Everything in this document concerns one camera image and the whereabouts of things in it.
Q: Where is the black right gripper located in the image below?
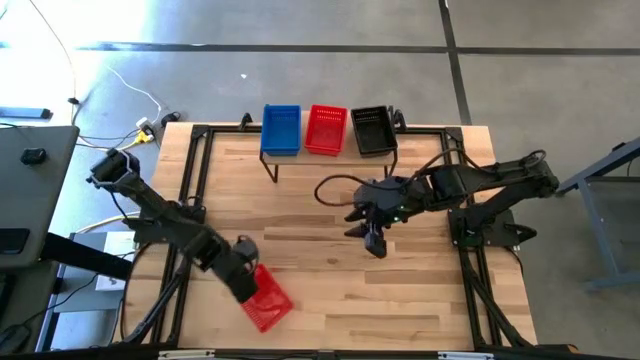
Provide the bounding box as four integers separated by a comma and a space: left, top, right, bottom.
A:
343, 177, 414, 239

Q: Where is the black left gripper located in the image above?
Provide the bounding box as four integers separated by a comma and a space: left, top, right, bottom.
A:
219, 255, 261, 304

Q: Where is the red plastic basket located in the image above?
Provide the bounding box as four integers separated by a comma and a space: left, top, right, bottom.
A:
303, 104, 349, 158
239, 263, 296, 334

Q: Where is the black plastic basket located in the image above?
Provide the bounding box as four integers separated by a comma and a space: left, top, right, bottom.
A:
349, 105, 400, 158

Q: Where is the blue plastic basket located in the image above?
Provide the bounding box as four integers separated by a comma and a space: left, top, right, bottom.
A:
259, 103, 303, 157

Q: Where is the wooden shelf with black legs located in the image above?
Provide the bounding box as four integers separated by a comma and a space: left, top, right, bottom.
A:
258, 110, 401, 184

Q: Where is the white paper sheet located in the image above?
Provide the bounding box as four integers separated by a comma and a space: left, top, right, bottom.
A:
94, 230, 137, 293

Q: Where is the black desk beam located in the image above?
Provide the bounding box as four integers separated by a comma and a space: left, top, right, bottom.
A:
38, 231, 135, 282

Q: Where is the grey desk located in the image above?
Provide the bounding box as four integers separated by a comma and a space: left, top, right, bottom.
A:
0, 124, 81, 271

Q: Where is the black floor object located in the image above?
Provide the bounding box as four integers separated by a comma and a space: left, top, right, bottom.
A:
0, 323, 32, 357

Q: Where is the black computer mouse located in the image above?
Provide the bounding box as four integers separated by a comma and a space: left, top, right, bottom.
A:
20, 147, 48, 166

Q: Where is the dark flat bar device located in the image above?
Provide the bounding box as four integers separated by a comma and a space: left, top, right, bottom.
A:
0, 105, 53, 121

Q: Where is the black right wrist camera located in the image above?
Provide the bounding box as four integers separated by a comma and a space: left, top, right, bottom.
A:
363, 219, 390, 260

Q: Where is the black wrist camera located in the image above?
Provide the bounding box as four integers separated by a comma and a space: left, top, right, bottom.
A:
363, 219, 390, 260
233, 234, 260, 263

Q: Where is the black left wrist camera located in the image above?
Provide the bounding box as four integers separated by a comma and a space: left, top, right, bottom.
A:
233, 234, 260, 263

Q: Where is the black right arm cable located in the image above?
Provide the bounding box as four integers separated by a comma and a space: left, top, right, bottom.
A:
313, 173, 381, 208

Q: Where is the black aluminium table frame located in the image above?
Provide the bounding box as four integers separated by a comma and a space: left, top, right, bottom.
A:
119, 122, 537, 351

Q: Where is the yellow cable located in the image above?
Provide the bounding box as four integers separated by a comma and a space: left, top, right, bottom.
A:
74, 130, 151, 153

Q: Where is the white floor cable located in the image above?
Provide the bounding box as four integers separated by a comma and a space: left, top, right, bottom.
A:
106, 66, 164, 124

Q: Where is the blue-grey metal table frame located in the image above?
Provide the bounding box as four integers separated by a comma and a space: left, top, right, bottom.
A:
551, 135, 640, 292

